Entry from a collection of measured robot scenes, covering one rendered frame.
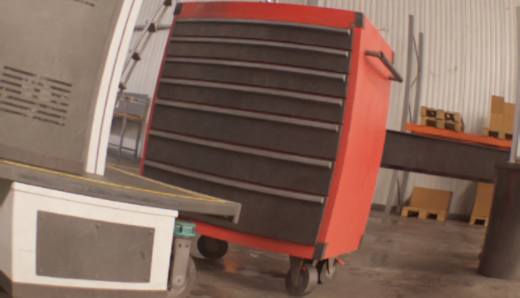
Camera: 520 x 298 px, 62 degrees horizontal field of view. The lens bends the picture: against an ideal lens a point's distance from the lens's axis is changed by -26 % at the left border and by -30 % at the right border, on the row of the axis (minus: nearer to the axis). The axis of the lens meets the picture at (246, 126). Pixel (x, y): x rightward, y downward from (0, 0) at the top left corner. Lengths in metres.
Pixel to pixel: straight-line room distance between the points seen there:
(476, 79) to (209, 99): 8.27
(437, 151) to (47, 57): 4.01
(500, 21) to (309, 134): 8.75
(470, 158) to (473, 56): 5.48
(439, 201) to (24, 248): 8.27
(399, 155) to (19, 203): 4.08
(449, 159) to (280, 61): 3.06
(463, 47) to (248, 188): 8.53
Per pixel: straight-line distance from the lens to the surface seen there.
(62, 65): 1.03
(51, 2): 1.01
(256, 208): 1.76
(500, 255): 2.67
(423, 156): 4.67
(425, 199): 8.93
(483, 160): 4.65
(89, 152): 1.23
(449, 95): 9.81
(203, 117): 1.88
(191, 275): 1.41
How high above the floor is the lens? 0.41
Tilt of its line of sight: 4 degrees up
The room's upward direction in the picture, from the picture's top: 11 degrees clockwise
